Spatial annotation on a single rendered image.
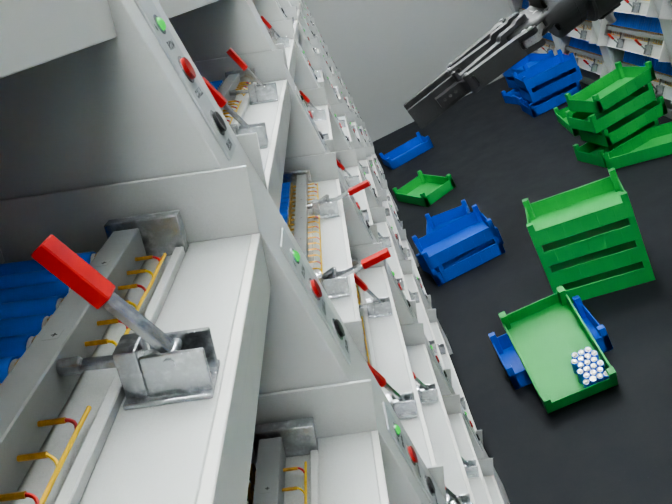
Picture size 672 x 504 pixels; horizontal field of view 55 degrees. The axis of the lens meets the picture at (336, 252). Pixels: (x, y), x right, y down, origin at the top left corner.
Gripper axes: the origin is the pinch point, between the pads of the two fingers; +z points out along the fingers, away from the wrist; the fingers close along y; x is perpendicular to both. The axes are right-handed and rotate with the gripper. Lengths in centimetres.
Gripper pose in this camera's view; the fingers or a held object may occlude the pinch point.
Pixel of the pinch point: (433, 100)
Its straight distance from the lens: 85.6
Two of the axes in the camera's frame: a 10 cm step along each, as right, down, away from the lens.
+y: -0.4, -4.0, 9.1
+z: -7.8, 5.9, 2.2
